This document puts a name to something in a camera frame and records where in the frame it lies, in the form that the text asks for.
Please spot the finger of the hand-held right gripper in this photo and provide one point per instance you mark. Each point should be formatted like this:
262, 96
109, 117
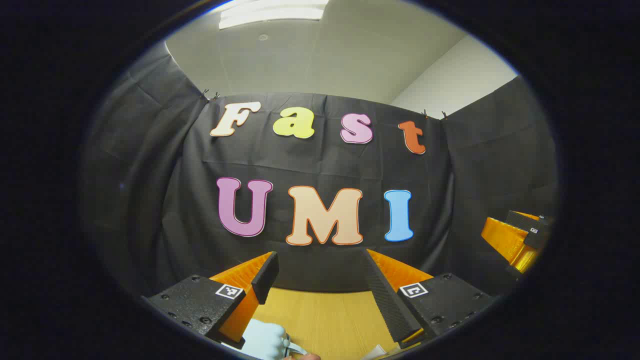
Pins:
525, 222

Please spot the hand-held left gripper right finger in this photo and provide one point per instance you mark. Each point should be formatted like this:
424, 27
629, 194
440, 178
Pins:
390, 305

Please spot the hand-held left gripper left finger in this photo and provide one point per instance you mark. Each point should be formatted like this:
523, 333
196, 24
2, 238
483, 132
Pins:
266, 277

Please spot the white squeeze tube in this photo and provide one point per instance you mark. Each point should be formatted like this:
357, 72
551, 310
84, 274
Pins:
375, 352

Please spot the light blue suitcase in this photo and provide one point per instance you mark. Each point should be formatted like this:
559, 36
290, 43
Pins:
262, 337

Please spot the black backdrop cloth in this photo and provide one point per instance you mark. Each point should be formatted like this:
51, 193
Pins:
300, 160

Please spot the ceiling light panel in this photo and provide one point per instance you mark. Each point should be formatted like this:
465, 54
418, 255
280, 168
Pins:
272, 12

